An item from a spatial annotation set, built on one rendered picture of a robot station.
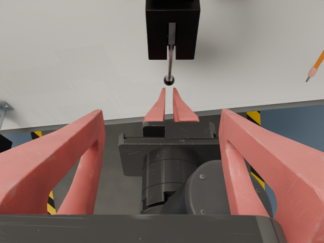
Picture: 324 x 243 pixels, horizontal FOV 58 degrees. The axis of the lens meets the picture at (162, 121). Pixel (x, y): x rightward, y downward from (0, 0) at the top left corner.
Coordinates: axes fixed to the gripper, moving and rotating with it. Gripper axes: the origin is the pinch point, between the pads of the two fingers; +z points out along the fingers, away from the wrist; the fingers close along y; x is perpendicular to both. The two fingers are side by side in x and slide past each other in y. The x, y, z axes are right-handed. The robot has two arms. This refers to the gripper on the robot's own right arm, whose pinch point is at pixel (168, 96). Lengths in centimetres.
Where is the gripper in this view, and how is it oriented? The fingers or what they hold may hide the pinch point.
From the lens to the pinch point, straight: 35.6
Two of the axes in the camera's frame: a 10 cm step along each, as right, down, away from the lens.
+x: -0.1, 6.2, 7.9
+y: -10.0, 0.0, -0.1
